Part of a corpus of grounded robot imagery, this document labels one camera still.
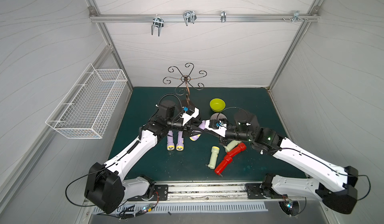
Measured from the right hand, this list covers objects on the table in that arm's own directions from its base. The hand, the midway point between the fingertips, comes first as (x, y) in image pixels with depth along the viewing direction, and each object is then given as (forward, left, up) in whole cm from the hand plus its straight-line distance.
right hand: (206, 127), depth 64 cm
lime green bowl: (+35, -9, -28) cm, 46 cm away
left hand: (0, +1, -2) cm, 3 cm away
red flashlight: (-4, -13, -27) cm, 30 cm away
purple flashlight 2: (+2, +14, -26) cm, 30 cm away
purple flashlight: (+2, +20, -25) cm, 32 cm away
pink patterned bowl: (+24, -9, -26) cm, 36 cm away
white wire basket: (+6, +56, +2) cm, 57 cm away
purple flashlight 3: (-2, +4, -6) cm, 8 cm away
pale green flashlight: (-3, -5, -28) cm, 28 cm away
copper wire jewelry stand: (+29, +11, +2) cm, 31 cm away
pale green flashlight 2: (+4, -16, -27) cm, 31 cm away
